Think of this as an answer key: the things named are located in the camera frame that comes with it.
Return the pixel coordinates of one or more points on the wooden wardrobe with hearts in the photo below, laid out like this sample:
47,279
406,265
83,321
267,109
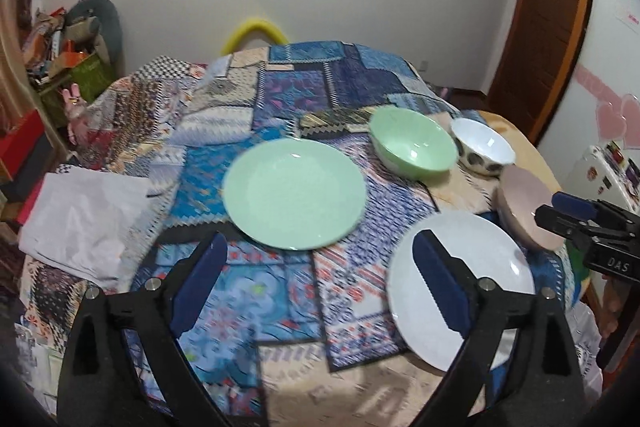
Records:
601,102

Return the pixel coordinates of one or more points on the person's right hand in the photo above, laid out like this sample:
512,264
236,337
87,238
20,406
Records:
614,297

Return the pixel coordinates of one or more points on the mint green bowl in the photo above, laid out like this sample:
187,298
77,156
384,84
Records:
409,144

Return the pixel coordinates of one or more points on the grey neck pillow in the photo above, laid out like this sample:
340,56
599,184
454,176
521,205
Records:
93,26

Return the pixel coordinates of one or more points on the white paper sheet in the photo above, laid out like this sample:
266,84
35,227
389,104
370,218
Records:
94,225

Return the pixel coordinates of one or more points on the patchwork patterned cloth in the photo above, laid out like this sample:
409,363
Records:
285,338

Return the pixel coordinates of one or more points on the yellow foam tube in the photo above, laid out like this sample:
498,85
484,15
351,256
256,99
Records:
254,27

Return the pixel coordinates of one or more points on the white plate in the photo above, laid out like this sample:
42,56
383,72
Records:
431,283

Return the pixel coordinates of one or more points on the pink bowl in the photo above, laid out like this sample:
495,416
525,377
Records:
519,194

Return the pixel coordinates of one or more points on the white suitcase with stickers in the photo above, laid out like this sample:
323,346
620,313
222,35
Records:
604,172

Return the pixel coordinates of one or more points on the white patterned bowl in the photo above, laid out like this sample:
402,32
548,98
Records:
481,149

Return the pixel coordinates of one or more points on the striped brown curtain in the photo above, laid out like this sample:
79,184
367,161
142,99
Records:
16,94

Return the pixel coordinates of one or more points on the brown wooden door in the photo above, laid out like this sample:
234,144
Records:
541,50

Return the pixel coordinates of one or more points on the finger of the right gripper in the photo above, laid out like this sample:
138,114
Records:
574,206
570,223

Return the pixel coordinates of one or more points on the mint green plate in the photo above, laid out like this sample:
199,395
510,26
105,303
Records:
294,194

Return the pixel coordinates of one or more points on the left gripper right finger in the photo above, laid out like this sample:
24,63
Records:
543,383

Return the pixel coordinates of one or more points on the green gift bag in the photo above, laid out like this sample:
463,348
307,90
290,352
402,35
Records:
93,77

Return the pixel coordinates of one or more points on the pink toy rabbit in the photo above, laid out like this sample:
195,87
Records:
74,104

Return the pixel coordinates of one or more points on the red box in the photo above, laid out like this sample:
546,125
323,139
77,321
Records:
18,143

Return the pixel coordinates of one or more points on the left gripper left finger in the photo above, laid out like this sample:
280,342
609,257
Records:
98,383

